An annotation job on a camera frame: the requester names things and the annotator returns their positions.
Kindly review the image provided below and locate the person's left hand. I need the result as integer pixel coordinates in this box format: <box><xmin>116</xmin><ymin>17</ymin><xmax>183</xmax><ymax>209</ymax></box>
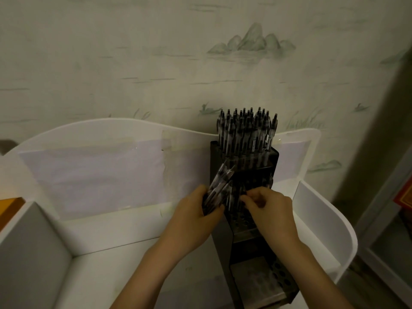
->
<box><xmin>159</xmin><ymin>185</ymin><xmax>225</xmax><ymax>254</ymax></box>

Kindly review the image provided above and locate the person's right hand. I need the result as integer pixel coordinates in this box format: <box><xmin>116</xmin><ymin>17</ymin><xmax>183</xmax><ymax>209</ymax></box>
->
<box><xmin>239</xmin><ymin>186</ymin><xmax>303</xmax><ymax>251</ymax></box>

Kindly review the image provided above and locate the black tiered pen holder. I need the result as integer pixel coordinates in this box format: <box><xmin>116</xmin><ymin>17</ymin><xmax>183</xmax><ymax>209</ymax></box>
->
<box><xmin>209</xmin><ymin>140</ymin><xmax>298</xmax><ymax>309</ymax></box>

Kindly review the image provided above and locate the bunch of black pens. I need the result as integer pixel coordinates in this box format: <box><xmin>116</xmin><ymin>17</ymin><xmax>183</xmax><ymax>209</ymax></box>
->
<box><xmin>202</xmin><ymin>164</ymin><xmax>236</xmax><ymax>216</ymax></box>

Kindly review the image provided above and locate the row of black pens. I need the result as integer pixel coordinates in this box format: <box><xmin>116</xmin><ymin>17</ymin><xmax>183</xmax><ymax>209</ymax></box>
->
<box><xmin>216</xmin><ymin>107</ymin><xmax>279</xmax><ymax>158</ymax></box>

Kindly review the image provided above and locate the person's right forearm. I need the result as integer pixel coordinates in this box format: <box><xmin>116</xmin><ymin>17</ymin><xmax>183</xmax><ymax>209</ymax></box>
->
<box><xmin>276</xmin><ymin>239</ymin><xmax>354</xmax><ymax>309</ymax></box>

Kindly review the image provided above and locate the person's left forearm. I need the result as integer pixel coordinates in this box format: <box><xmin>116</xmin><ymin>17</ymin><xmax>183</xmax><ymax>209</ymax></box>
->
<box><xmin>109</xmin><ymin>236</ymin><xmax>191</xmax><ymax>309</ymax></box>

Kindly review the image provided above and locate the white curved-back shelf unit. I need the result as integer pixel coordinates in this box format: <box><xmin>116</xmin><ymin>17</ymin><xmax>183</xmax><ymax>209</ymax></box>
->
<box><xmin>0</xmin><ymin>118</ymin><xmax>358</xmax><ymax>309</ymax></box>

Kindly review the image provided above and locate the dark glass cabinet door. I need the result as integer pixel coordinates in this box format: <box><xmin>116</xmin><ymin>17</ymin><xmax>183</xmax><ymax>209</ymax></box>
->
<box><xmin>370</xmin><ymin>176</ymin><xmax>412</xmax><ymax>287</ymax></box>

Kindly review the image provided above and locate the red sign plate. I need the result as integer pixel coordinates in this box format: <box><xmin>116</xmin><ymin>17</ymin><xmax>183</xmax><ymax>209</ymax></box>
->
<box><xmin>393</xmin><ymin>178</ymin><xmax>412</xmax><ymax>209</ymax></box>

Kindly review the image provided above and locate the grey door frame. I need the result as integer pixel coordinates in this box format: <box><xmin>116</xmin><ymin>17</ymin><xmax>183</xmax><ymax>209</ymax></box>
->
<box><xmin>354</xmin><ymin>154</ymin><xmax>412</xmax><ymax>309</ymax></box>

